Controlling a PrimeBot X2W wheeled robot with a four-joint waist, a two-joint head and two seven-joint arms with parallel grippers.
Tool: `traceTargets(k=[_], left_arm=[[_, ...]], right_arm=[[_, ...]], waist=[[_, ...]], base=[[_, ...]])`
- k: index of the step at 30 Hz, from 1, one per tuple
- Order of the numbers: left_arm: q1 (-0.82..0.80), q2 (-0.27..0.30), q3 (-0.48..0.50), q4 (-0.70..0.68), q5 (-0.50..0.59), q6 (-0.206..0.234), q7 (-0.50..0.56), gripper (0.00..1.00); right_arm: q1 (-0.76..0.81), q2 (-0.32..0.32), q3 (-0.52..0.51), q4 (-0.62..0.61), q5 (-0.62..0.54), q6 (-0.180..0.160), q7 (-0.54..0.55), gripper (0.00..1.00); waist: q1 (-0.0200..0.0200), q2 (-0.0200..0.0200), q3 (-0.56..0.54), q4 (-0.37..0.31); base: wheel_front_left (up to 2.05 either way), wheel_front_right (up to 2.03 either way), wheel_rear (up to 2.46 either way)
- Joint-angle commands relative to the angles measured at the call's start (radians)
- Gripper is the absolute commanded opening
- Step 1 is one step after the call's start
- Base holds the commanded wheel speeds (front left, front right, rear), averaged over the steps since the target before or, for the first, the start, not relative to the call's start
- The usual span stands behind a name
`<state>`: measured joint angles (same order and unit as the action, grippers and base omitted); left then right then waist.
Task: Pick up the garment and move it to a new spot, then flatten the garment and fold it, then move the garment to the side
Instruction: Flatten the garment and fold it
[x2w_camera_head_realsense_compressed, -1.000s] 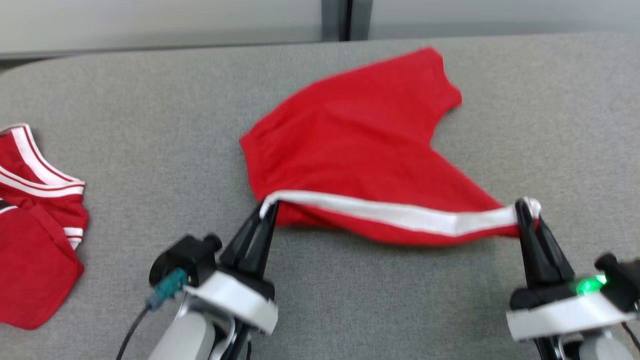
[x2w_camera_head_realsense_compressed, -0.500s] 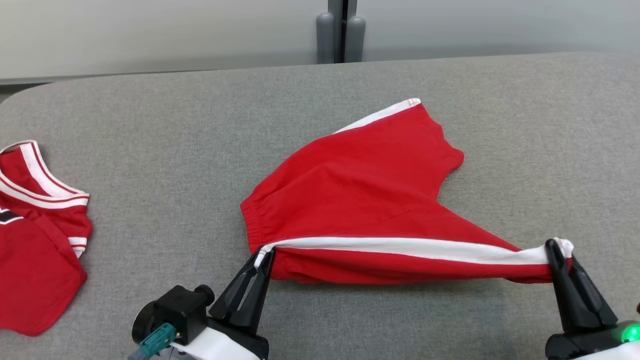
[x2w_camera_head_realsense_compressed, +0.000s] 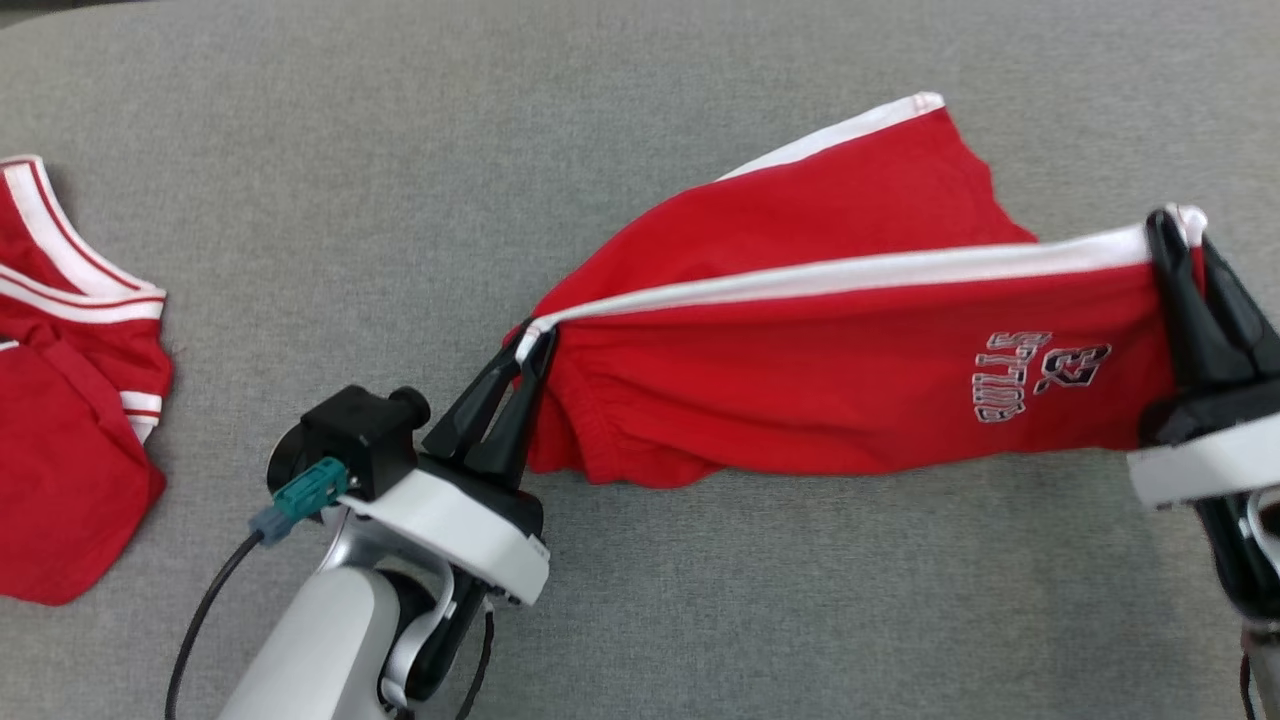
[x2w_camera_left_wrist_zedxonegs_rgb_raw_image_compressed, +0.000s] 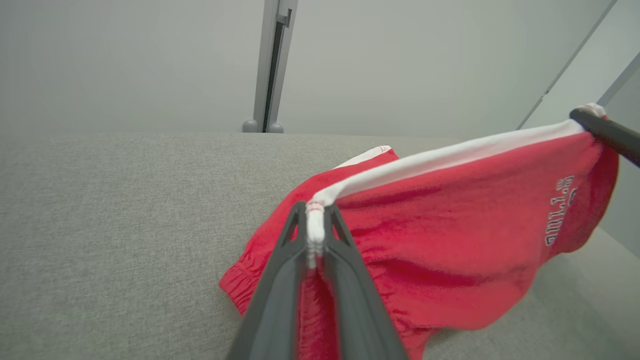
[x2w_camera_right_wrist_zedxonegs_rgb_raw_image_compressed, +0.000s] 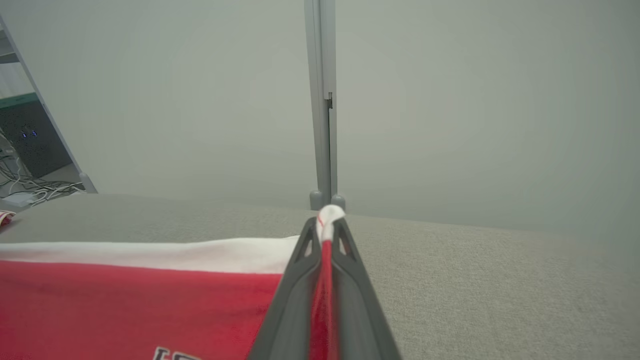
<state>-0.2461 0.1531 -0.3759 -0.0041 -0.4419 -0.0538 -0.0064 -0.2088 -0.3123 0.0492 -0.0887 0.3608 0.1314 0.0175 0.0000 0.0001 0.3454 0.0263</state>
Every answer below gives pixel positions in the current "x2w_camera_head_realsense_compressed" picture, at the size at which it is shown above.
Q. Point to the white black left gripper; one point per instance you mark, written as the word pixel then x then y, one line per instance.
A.
pixel 460 530

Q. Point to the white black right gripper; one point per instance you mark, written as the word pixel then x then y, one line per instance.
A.
pixel 1210 460

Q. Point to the red shorts with white stripe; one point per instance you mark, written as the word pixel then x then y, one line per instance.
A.
pixel 800 380

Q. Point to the red jersey with white trim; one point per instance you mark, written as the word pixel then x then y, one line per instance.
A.
pixel 60 480

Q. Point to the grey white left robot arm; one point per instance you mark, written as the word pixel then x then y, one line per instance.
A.
pixel 300 640

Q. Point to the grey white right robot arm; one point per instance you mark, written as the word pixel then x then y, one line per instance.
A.
pixel 1250 560

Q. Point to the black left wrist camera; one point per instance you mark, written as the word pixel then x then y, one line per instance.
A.
pixel 360 440

